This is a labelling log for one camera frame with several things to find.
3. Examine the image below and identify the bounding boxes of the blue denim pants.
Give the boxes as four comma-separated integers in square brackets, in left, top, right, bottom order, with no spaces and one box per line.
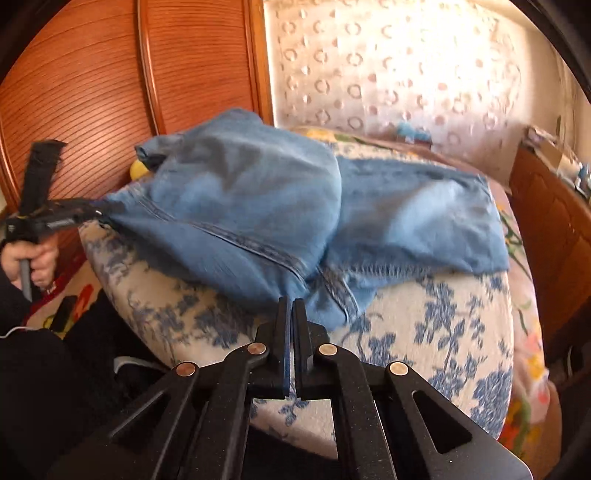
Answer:
[99,108,511,330]

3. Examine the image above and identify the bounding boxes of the white blue floral bedsheet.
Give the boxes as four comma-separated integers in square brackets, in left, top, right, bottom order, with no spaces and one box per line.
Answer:
[78,134,515,460]

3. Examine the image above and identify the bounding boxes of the teal item in box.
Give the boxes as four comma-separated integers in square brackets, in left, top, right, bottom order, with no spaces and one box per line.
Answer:
[397,122,432,148]

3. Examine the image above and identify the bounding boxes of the person's black clothing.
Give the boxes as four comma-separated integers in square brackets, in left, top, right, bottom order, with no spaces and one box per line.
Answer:
[0,295,340,480]

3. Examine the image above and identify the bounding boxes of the wooden low cabinet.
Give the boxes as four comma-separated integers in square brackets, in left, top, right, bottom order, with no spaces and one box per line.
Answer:
[508,143,591,365]

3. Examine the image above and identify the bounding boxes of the circle patterned sheer curtain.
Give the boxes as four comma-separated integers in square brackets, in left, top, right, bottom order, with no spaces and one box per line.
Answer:
[263,0,573,153]

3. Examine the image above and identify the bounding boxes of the person's left hand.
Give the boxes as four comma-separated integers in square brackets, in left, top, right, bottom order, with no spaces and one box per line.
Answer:
[0,239,59,292]

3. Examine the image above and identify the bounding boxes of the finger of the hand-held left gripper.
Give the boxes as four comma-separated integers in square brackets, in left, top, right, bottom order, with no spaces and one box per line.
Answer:
[80,198,112,227]

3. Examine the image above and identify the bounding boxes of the pink floral blanket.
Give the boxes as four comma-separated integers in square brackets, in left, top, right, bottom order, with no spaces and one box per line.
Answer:
[295,127,552,457]

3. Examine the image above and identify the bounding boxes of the cardboard box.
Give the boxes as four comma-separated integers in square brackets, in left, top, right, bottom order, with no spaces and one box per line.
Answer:
[524,127,578,181]

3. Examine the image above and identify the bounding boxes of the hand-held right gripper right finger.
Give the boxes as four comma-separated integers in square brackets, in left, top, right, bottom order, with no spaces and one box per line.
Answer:
[294,299,532,480]

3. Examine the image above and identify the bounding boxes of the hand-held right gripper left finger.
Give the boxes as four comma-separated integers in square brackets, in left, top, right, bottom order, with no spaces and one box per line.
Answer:
[48,296,293,480]

